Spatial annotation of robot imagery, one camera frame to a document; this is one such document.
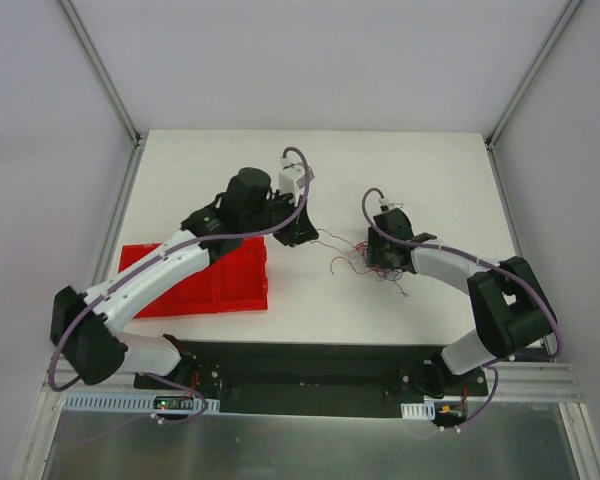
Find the cable bundle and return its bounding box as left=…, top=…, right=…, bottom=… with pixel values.
left=315, top=228, right=411, bottom=300

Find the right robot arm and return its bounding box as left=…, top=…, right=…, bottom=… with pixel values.
left=366, top=207, right=556, bottom=399

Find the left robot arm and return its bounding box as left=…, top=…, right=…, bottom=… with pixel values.
left=50, top=164, right=318, bottom=389

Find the red plastic tray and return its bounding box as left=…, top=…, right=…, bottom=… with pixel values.
left=136, top=237, right=268, bottom=319

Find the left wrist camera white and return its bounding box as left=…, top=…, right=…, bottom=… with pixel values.
left=278, top=158, right=315, bottom=207

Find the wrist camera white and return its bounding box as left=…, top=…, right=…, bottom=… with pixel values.
left=378, top=197, right=404, bottom=212
left=278, top=158, right=315, bottom=207

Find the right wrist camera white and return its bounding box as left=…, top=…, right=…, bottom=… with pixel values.
left=378, top=197, right=404, bottom=212

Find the right white cable duct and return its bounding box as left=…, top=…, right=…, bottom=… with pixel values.
left=400, top=399, right=468, bottom=421

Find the white cable duct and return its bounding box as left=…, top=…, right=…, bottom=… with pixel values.
left=400, top=399, right=468, bottom=421
left=63, top=393, right=220, bottom=415

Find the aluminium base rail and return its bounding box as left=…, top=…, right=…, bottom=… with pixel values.
left=55, top=360, right=585, bottom=403

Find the left white cable duct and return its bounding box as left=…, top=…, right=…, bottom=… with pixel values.
left=63, top=393, right=220, bottom=415

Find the left aluminium frame post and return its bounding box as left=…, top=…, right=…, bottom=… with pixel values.
left=57, top=0, right=142, bottom=146

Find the aluminium frame post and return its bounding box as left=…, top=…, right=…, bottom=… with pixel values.
left=484, top=0, right=584, bottom=149
left=57, top=0, right=142, bottom=146

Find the right aluminium frame post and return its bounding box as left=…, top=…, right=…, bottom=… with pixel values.
left=484, top=0, right=584, bottom=149

